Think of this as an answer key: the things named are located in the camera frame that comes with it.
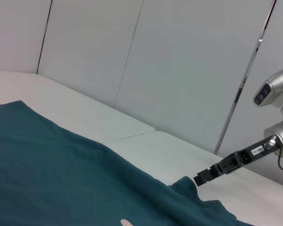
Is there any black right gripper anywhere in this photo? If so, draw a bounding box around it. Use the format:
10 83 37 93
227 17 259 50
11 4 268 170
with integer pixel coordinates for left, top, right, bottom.
192 135 279 187

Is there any teal blue printed t-shirt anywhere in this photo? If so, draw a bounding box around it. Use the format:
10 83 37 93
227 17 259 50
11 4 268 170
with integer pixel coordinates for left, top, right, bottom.
0 100 256 226

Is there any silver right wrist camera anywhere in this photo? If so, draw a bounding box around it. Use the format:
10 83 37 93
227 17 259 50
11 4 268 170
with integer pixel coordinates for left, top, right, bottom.
253 69 283 109

